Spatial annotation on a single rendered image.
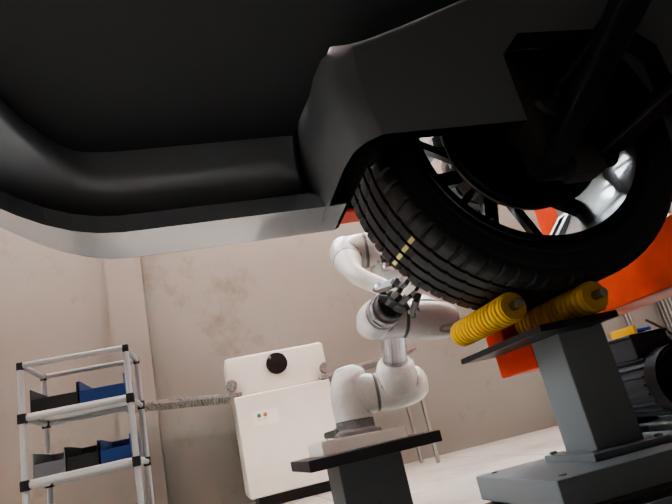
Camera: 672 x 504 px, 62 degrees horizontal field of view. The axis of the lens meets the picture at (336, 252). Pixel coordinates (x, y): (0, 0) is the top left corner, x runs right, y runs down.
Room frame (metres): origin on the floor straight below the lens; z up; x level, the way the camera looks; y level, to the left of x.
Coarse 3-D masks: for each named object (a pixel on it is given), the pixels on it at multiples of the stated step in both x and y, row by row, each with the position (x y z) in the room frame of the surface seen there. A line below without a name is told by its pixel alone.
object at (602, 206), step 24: (528, 48) 1.08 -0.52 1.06; (552, 48) 1.06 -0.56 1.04; (432, 168) 0.95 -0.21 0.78; (624, 168) 1.10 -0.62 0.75; (600, 192) 1.17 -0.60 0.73; (624, 192) 1.07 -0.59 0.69; (480, 216) 0.97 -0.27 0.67; (576, 216) 1.25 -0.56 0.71; (600, 216) 1.12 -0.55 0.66; (528, 240) 0.99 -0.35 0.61; (552, 240) 1.00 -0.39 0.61; (576, 240) 1.01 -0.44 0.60
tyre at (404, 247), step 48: (624, 96) 1.08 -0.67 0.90; (384, 192) 0.97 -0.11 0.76; (432, 192) 0.95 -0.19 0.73; (384, 240) 1.09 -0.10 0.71; (432, 240) 0.96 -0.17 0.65; (480, 240) 0.96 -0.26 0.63; (624, 240) 1.03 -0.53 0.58; (432, 288) 1.13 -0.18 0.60; (480, 288) 1.07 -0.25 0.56; (528, 288) 1.02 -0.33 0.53
